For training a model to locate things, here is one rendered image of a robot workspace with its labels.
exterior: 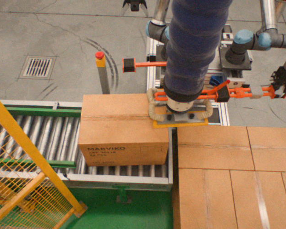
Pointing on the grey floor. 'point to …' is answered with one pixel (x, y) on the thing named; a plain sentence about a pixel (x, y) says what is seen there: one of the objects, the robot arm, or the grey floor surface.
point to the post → (101, 63)
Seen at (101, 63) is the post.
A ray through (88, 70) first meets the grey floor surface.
